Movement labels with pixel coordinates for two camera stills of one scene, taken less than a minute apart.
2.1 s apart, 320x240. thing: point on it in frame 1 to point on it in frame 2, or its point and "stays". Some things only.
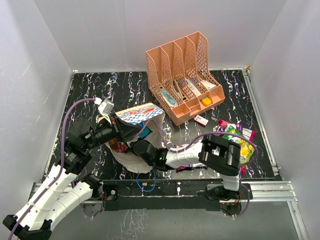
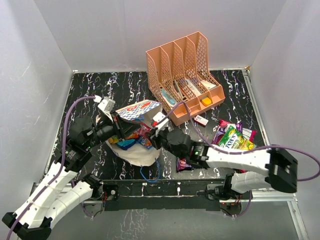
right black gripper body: x=131 y=147 to x=167 y=146
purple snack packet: x=189 y=166 stays
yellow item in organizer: x=206 y=101 stays
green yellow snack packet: x=247 y=148 stays
